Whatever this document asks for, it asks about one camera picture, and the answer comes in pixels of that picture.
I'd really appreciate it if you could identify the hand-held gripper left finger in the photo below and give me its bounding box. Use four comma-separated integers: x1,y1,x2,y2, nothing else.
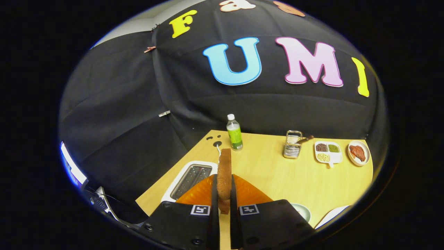
138,174,220,250

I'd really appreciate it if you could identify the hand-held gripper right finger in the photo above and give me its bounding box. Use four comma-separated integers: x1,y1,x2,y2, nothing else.
230,174,315,250

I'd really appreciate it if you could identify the toasted bread slice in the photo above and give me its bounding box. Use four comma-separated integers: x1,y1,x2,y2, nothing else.
217,149,232,215

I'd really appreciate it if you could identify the pale green plate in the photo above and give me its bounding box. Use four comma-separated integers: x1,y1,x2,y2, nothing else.
291,203,311,223

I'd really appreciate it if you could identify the white toaster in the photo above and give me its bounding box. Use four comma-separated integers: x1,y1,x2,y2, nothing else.
161,161,219,203

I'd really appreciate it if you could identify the white leaf-shaped plate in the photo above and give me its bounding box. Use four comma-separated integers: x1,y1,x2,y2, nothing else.
314,205,351,230

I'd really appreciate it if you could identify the green label plastic bottle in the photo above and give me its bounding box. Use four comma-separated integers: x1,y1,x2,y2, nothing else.
226,114,244,151

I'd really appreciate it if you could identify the white divided dish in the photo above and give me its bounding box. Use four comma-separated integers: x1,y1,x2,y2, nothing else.
314,141,343,168

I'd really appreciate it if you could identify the round white meat plate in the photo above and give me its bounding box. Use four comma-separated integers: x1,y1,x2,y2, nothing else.
348,140,371,167

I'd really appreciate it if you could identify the brown meat slice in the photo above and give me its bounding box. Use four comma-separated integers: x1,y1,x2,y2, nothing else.
350,145,366,162

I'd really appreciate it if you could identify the lit monitor screen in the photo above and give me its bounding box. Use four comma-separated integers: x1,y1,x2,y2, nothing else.
60,141,88,190

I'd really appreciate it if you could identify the black backdrop cloth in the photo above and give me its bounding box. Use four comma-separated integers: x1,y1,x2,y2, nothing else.
58,0,389,216

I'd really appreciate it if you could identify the metal wire utensil holder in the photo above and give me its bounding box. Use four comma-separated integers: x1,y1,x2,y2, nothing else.
283,130,303,159

